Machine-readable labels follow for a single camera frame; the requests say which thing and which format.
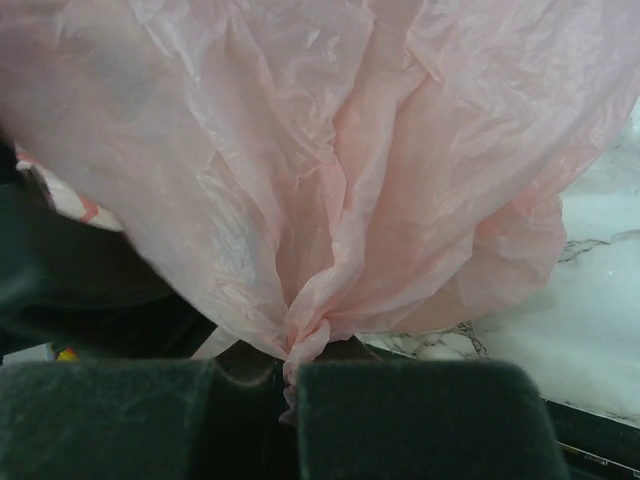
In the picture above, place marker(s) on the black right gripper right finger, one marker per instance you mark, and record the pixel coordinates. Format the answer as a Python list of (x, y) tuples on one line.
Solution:
[(326, 400)]

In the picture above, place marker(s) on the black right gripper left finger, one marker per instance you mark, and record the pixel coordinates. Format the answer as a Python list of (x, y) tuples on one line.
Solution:
[(143, 419)]

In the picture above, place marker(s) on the pink plastic bag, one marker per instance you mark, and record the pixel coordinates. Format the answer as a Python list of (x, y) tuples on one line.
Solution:
[(304, 171)]

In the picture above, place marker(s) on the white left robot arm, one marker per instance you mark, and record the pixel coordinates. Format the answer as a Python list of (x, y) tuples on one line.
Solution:
[(74, 285)]

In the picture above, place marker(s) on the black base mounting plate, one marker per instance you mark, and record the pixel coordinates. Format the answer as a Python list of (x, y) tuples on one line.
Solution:
[(590, 430)]

